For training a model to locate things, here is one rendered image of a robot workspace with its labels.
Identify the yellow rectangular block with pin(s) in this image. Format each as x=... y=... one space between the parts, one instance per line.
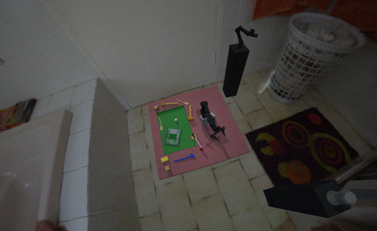
x=164 y=159

